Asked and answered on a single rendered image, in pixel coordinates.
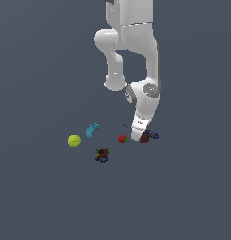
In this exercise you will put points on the dark red cube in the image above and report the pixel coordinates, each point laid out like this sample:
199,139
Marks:
144,138

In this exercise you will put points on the cyan toy brick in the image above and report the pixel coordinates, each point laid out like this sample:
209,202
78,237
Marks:
92,130

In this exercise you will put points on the black and blue tool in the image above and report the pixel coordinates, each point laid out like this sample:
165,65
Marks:
152,134

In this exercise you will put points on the dark multicoloured toy figure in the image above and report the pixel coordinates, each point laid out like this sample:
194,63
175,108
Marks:
102,155

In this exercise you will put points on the yellow-green tennis ball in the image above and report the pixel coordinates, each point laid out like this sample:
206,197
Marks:
73,141

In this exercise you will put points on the thin dark stick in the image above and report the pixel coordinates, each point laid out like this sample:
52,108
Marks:
126,125

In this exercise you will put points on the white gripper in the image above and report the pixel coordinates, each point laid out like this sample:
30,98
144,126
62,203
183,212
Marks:
141,124

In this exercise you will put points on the red strawberry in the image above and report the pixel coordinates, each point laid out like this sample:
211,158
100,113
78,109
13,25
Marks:
122,138

